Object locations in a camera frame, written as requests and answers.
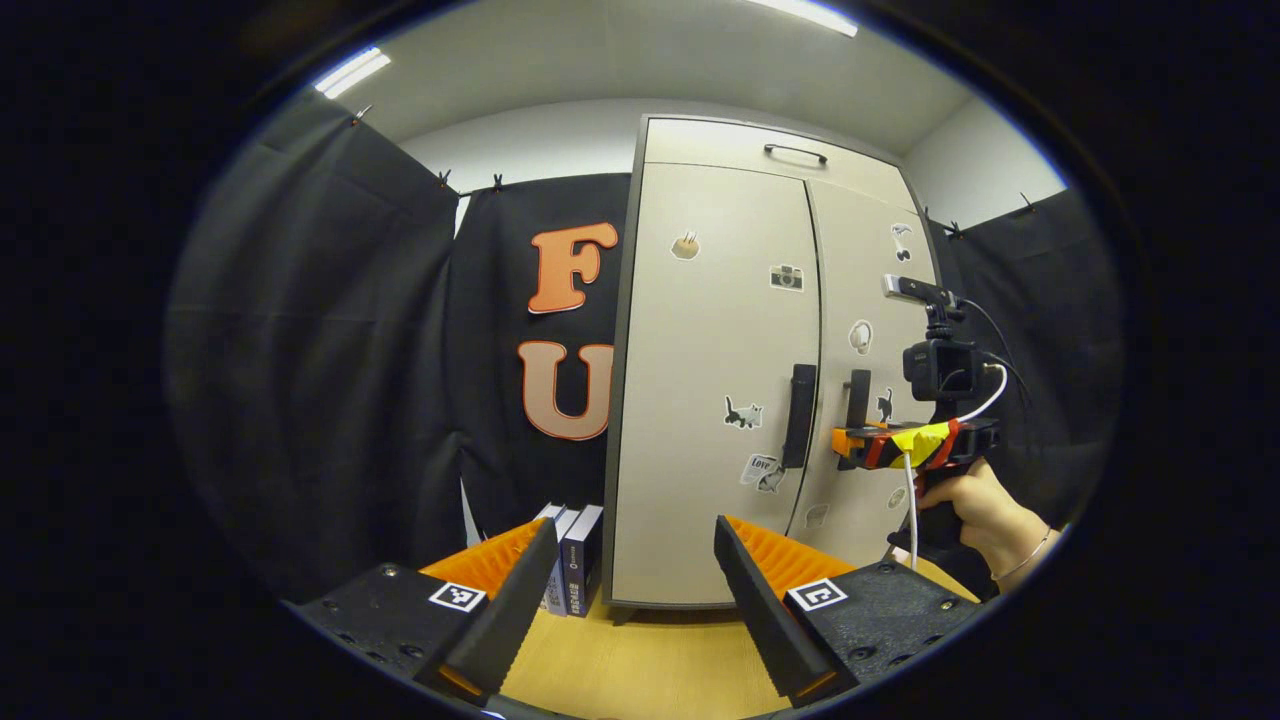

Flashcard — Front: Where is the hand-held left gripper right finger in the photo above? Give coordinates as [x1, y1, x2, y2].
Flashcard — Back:
[713, 515, 986, 709]

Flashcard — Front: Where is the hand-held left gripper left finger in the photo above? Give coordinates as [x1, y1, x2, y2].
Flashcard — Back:
[283, 517, 561, 706]

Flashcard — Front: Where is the cream cabinet door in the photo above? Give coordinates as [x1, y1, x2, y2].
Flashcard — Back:
[785, 180, 941, 566]
[612, 163, 823, 606]

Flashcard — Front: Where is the cream double-door shoe cabinet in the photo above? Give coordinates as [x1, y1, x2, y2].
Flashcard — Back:
[603, 113, 946, 613]

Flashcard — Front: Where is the black backdrop cloth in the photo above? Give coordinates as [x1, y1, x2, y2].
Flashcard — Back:
[165, 90, 1126, 601]

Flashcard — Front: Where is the long ceiling light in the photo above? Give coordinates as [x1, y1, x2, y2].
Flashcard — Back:
[745, 0, 859, 38]
[313, 47, 393, 99]

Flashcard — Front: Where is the black cable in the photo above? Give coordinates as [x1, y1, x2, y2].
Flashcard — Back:
[960, 297, 1033, 403]

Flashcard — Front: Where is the white cable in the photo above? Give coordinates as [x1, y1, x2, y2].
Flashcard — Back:
[903, 363, 1009, 571]

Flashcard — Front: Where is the thin wrist bracelet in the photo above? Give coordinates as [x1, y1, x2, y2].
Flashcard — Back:
[990, 527, 1054, 583]

